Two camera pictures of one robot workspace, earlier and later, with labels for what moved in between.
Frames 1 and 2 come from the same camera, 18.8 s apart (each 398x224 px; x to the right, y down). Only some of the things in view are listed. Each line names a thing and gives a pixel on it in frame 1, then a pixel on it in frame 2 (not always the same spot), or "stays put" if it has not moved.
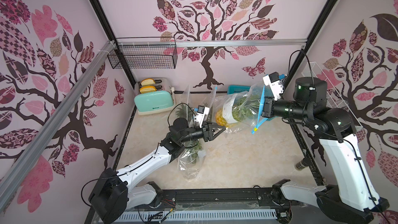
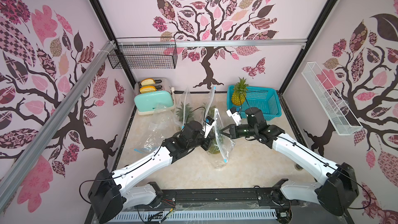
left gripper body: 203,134 → 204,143
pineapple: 195,148 → 214,148
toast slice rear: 146,81 stays put
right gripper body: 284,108 → 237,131
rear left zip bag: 184,108 stays put
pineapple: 242,106 → 239,96
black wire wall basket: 145,53 stays put
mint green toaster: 159,101 stays put
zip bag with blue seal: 238,111 → 162,123
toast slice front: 147,89 stays put
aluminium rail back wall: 210,42 stays put
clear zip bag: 190,159 → 222,145
